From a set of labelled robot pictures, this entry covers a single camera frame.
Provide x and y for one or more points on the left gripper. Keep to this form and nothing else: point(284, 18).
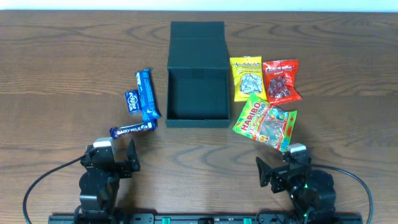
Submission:
point(121, 168)

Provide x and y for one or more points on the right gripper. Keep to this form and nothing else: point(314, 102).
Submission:
point(278, 175)

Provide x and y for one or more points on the purple Dairy Milk bar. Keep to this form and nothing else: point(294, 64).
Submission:
point(116, 132)

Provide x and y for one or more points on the blue Eclipse mints box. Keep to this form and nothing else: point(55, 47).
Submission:
point(133, 103)

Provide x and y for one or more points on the blue Oreo cookie pack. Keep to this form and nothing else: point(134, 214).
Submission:
point(147, 100)

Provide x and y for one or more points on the Haribo gummy candy bag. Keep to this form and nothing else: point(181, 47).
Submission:
point(263, 122)

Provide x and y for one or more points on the dark green gift box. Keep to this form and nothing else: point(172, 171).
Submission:
point(198, 82)

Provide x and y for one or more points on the red Hacks candy bag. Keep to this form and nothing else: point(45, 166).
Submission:
point(279, 78)

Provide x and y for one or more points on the yellow Hacks candy bag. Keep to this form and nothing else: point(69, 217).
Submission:
point(247, 77)

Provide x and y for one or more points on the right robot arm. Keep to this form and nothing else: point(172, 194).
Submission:
point(311, 191)

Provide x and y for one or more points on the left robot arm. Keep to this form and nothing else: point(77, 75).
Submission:
point(99, 185)

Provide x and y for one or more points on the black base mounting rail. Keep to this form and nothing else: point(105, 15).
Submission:
point(148, 218)

